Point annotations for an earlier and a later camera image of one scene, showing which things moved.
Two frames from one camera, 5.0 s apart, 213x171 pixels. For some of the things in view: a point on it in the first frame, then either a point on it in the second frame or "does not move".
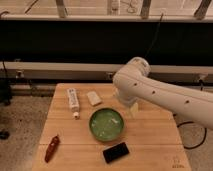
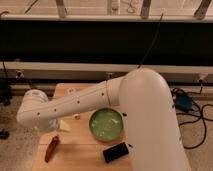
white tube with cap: x=74 y=102 does not move
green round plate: x=106 y=124 does not move
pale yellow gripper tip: x=134 y=107 → x=64 y=125
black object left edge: x=4 y=91 does not move
